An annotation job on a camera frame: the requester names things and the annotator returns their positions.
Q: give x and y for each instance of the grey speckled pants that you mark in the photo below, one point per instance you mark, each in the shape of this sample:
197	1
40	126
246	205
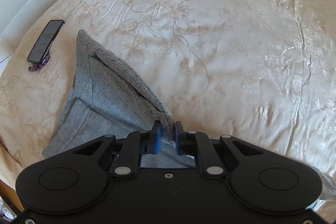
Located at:
109	97

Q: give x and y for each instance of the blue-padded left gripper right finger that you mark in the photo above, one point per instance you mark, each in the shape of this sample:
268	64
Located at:
198	145

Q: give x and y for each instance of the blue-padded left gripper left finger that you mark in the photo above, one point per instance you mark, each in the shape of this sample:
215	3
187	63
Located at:
130	150

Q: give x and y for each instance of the black smartphone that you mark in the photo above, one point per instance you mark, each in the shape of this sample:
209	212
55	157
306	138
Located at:
44	41

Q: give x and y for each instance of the cream embroidered bedspread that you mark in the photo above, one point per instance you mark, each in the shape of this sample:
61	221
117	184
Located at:
261	70

